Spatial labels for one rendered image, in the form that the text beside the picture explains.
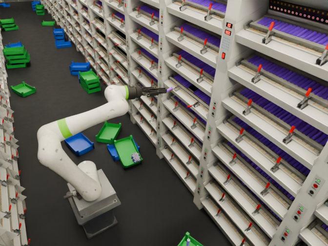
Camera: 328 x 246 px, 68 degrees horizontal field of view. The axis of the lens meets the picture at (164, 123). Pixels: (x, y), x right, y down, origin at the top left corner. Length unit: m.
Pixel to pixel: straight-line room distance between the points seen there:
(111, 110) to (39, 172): 1.46
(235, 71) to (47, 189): 1.94
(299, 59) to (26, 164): 2.54
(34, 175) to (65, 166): 1.32
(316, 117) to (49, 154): 1.23
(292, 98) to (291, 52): 0.20
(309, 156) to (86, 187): 1.19
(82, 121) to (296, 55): 1.11
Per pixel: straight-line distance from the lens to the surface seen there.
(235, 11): 1.37
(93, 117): 1.46
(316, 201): 1.34
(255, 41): 1.29
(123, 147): 2.65
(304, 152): 1.29
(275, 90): 1.29
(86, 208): 1.86
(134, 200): 2.31
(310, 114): 1.19
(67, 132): 1.48
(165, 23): 1.94
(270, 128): 1.36
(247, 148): 1.51
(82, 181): 1.54
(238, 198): 1.76
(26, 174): 2.78
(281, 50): 1.22
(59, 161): 1.39
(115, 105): 1.45
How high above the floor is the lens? 1.86
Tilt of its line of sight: 36 degrees down
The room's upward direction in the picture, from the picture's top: 3 degrees clockwise
